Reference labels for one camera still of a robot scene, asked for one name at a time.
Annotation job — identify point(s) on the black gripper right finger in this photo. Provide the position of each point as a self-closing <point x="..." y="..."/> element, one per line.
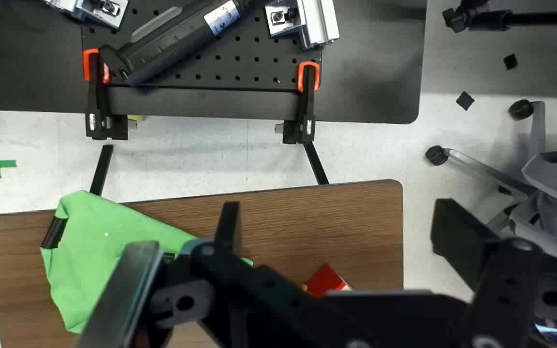
<point x="259" y="291"/>

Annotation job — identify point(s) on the grey-padded gripper left finger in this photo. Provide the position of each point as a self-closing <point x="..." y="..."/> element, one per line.
<point x="120" y="297"/>

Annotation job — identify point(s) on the green cloth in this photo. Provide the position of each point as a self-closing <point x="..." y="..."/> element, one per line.
<point x="97" y="253"/>

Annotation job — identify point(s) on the black clip on cloth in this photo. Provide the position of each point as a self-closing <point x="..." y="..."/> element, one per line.
<point x="52" y="233"/>

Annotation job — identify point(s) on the red block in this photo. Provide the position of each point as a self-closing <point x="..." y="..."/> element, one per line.
<point x="325" y="282"/>

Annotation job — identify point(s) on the green tape mark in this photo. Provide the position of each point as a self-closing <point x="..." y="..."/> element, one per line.
<point x="0" y="168"/>

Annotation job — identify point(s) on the black box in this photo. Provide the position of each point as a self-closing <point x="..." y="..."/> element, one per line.
<point x="462" y="235"/>

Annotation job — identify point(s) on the black perforated mounting board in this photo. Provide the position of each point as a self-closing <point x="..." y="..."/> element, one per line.
<point x="240" y="65"/>

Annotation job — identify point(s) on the black cylinder with white label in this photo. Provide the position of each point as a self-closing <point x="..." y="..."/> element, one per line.
<point x="174" y="40"/>

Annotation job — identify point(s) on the small black square pad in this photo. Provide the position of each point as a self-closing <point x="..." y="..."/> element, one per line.
<point x="464" y="102"/>
<point x="509" y="63"/>

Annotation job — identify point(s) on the black perforated mount bar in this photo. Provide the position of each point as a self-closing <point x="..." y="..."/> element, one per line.
<point x="507" y="291"/>

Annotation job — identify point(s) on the silver aluminium extrusion bracket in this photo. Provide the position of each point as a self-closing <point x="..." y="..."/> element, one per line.
<point x="95" y="11"/>
<point x="304" y="21"/>

